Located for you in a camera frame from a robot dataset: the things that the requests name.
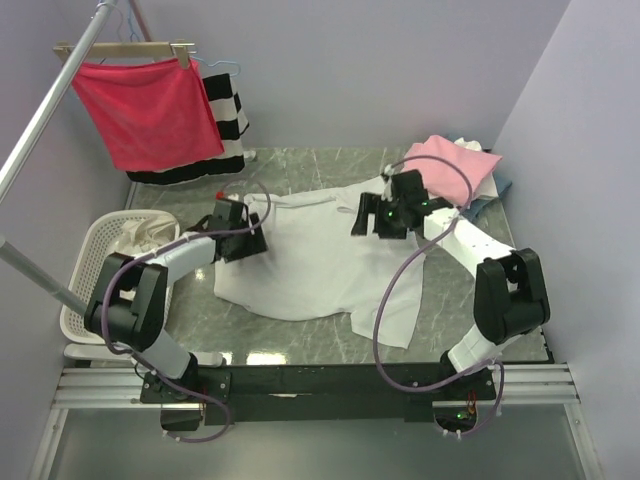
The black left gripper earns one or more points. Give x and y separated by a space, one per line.
255 244

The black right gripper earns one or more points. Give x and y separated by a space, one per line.
371 204

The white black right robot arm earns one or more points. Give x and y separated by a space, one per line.
510 296

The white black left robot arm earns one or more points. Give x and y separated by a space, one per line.
128 302

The folded pink t shirt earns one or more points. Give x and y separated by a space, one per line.
437 159

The cream clothes in basket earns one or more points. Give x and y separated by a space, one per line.
138 237

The black white checkered cloth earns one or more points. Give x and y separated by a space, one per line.
232 124

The red hanging towel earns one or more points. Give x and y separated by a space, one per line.
151 117

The white plastic laundry basket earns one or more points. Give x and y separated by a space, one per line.
94 248

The wooden clip hanger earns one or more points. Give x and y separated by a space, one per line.
180 50

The black base beam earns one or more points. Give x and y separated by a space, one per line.
328 392

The metal clothes rack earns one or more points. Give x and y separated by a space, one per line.
67 182

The blue wire hanger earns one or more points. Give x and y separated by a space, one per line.
231 67

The aluminium rail frame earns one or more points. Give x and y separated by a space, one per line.
119 388

